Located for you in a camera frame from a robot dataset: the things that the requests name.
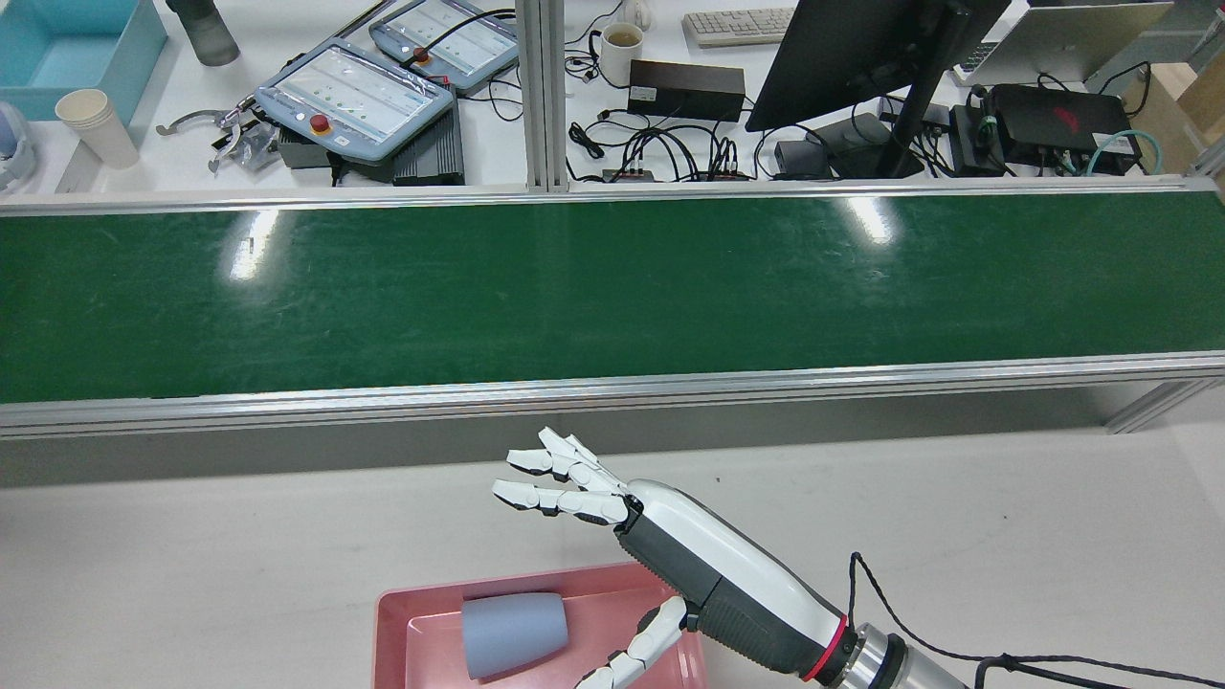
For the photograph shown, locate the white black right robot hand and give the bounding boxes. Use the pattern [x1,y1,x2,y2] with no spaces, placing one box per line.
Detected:
[491,426,853,689]

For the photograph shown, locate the pale blue plastic cup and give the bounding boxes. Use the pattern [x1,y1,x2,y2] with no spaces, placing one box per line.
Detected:
[461,591,568,681]

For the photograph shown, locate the pink plastic box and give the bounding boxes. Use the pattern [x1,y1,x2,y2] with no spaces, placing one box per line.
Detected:
[371,562,709,689]

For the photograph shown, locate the black finned electronics box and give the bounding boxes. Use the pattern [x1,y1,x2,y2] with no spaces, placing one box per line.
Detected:
[392,96,467,187]

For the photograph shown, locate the cardboard box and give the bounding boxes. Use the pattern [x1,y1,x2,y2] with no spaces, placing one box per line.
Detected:
[1120,59,1225,178]

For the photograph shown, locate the green conveyor belt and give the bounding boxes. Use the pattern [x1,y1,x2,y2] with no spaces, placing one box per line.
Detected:
[0,189,1225,403]

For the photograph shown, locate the aluminium conveyor support strut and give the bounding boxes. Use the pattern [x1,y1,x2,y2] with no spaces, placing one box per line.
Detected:
[1105,380,1212,436]

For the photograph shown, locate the black monitor stand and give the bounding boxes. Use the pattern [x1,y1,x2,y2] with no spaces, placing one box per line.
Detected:
[773,29,958,181]

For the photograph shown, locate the black power brick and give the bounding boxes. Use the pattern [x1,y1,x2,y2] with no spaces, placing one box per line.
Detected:
[627,59,746,122]

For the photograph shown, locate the black adapter block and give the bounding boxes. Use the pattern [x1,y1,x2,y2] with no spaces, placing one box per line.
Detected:
[949,103,1006,178]

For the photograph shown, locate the white mug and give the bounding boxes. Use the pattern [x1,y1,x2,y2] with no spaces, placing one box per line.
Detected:
[599,21,645,89]

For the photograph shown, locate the black monitor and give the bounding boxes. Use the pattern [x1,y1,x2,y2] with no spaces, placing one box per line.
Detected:
[745,0,1013,133]

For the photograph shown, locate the white keyboard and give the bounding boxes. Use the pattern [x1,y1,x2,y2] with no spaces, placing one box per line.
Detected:
[681,7,798,49]

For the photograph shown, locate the black device red logo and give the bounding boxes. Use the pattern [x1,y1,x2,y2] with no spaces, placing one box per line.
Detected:
[989,83,1142,175]

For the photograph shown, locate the grey teach pendant red button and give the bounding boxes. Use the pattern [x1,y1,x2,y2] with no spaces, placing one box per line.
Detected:
[253,38,457,166]

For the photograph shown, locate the silver laptop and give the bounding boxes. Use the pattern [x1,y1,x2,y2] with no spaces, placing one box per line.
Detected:
[951,0,1175,89]

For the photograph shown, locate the metal pliers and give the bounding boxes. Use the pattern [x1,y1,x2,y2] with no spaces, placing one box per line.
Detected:
[156,94,278,175]

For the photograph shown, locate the dark grey bottle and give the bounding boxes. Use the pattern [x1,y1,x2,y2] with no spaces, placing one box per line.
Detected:
[166,0,241,67]

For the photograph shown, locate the stacked paper cups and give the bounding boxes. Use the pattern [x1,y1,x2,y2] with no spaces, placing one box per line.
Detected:
[55,88,142,170]

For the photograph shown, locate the white blue round object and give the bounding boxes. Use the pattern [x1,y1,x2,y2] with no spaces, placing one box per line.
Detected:
[0,100,39,192]

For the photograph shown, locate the teal plastic bin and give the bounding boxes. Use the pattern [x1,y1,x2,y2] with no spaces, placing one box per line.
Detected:
[0,0,169,123]

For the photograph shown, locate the aluminium conveyor rail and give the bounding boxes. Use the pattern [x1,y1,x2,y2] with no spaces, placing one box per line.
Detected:
[0,177,1225,219]
[0,352,1225,439]

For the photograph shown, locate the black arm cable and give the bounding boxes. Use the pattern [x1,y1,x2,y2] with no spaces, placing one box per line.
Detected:
[847,552,1225,689]

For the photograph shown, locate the aluminium profile post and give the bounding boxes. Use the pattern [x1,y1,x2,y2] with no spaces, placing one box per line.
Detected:
[515,0,569,193]

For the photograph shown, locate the teal cable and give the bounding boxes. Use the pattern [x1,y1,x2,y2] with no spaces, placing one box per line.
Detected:
[1084,129,1165,178]

